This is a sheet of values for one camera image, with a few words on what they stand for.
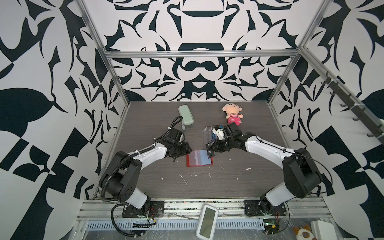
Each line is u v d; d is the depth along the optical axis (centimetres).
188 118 108
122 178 44
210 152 85
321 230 65
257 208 74
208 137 100
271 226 71
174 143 71
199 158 91
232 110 107
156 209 75
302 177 44
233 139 69
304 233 66
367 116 55
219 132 82
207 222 68
